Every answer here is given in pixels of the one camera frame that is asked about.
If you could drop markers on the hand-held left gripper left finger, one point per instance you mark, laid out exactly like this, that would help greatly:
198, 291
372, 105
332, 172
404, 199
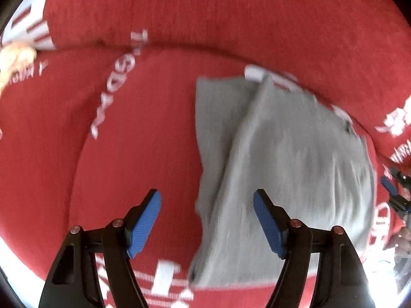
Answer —
144, 224

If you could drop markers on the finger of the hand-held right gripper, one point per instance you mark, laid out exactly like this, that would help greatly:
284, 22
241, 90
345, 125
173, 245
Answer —
388, 185
399, 176

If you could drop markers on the red printed blanket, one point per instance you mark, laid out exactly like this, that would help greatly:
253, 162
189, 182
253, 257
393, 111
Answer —
128, 166

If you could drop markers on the grey sweater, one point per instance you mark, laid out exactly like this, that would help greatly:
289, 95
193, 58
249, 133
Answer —
289, 166

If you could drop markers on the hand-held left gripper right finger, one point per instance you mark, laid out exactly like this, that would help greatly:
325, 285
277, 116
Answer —
269, 227

